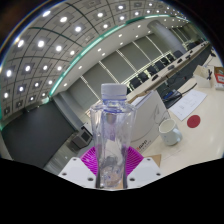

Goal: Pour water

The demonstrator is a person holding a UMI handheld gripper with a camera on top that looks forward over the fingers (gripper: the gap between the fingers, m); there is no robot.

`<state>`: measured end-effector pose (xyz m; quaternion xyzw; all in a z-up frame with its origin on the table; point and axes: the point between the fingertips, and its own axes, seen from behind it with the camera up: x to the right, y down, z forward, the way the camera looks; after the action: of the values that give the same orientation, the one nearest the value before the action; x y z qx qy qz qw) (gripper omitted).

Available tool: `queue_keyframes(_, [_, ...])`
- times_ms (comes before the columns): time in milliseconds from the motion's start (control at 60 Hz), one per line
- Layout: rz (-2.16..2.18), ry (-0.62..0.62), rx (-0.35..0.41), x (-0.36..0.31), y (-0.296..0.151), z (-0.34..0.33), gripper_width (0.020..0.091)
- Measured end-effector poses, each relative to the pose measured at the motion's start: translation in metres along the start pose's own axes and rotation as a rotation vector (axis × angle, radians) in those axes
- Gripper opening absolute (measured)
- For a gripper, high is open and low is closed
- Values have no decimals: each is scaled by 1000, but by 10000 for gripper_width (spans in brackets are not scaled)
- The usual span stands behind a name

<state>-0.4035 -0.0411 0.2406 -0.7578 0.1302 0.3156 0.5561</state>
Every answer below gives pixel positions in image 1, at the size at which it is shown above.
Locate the white ceramic mug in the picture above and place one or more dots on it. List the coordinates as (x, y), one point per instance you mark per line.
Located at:
(169, 131)

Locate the round ceiling lights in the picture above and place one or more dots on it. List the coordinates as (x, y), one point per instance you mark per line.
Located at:
(40, 43)

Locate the black marker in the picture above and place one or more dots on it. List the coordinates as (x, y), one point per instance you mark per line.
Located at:
(209, 74)

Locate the black desk microphone units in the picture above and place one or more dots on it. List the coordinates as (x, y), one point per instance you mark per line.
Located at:
(171, 67)

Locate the row of black office chairs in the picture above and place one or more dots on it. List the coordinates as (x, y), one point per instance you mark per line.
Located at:
(136, 81)

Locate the large white printed carton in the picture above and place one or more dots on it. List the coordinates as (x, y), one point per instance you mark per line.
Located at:
(148, 116)

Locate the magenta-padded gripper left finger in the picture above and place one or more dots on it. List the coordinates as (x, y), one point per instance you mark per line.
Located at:
(77, 171)

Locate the open brown red-sided box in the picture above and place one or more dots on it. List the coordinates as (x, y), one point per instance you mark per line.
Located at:
(219, 78)

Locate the flat round red coaster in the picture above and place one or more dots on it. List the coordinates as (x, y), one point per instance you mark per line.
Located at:
(193, 121)

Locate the white printed paper sheet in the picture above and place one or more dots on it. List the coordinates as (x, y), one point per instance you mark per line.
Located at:
(188, 104)

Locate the long curved conference desk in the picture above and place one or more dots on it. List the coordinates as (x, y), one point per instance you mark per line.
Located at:
(181, 71)

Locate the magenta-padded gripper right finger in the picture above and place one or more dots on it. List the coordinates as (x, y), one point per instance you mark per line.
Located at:
(143, 170)

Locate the clear plastic water bottle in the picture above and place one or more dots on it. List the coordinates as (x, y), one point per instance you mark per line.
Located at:
(111, 133)

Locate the grey equipment cabinet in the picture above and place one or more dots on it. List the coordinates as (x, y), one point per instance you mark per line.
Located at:
(81, 138)

